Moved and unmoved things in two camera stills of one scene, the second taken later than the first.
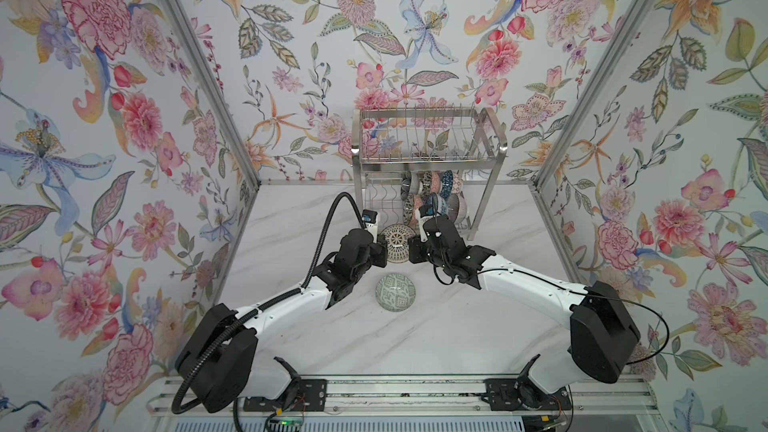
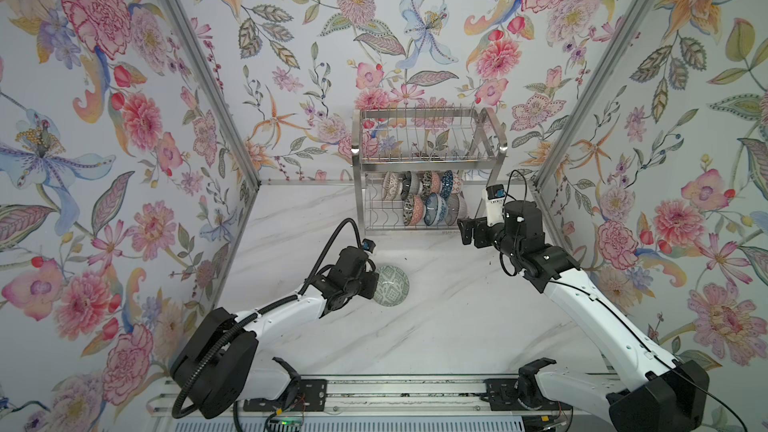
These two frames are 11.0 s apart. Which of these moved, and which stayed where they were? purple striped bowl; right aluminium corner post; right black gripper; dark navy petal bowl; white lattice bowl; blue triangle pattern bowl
Moved: white lattice bowl; right black gripper
Stayed: dark navy petal bowl; right aluminium corner post; blue triangle pattern bowl; purple striped bowl
